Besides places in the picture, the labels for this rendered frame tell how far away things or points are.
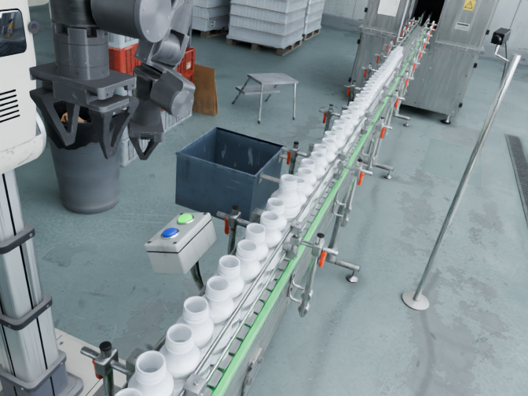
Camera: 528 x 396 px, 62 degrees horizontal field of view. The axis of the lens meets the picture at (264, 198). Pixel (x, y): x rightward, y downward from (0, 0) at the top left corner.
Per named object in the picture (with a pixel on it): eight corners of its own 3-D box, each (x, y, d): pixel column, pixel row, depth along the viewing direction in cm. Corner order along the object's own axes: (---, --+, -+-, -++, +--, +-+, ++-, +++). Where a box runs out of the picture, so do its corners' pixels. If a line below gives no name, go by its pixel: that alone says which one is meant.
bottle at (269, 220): (272, 288, 95) (283, 226, 87) (245, 283, 96) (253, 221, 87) (276, 270, 101) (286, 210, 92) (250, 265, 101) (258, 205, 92)
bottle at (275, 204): (255, 251, 106) (263, 192, 97) (280, 254, 106) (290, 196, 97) (253, 267, 101) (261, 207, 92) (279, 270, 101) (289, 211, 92)
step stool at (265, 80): (265, 100, 516) (270, 65, 495) (295, 119, 473) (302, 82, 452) (230, 103, 492) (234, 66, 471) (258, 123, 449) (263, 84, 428)
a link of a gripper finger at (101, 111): (106, 172, 52) (102, 94, 47) (58, 156, 53) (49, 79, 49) (141, 152, 57) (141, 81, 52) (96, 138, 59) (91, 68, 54)
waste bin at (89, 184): (95, 227, 269) (87, 130, 236) (38, 205, 280) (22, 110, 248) (140, 195, 306) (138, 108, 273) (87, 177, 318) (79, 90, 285)
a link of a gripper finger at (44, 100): (82, 164, 53) (75, 87, 48) (34, 148, 54) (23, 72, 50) (118, 145, 58) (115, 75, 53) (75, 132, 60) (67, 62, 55)
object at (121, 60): (122, 82, 303) (121, 49, 292) (70, 70, 310) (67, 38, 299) (163, 63, 355) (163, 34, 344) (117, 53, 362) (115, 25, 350)
